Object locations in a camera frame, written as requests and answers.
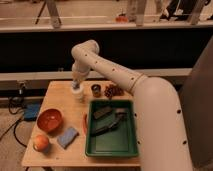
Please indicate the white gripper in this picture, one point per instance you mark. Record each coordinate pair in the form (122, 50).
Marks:
(78, 77)

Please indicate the grey towel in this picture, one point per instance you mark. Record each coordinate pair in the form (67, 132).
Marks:
(76, 86)

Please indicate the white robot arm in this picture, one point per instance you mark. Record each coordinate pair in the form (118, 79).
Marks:
(174, 128)

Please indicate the white paper cup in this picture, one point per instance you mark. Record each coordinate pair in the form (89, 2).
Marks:
(78, 93)

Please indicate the bunch of dark grapes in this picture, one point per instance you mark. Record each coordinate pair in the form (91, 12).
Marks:
(113, 90)

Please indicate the orange carrot stick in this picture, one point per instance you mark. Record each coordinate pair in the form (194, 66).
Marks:
(85, 123)

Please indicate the dark sponge block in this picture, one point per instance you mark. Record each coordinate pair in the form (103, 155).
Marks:
(102, 111)

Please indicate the orange bowl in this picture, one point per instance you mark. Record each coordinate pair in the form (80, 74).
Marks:
(49, 120)

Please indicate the blue box on floor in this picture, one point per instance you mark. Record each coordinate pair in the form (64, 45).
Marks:
(31, 112)

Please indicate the blue sponge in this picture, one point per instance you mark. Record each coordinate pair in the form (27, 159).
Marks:
(67, 137)

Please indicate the wooden folding table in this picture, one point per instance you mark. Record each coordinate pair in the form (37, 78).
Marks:
(59, 96)

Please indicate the orange apple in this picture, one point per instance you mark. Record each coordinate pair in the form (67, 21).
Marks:
(41, 143)

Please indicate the green plastic tray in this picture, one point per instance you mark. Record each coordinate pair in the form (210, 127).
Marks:
(121, 142)

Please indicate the black handled brush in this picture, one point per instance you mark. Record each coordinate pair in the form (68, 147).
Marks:
(120, 115)

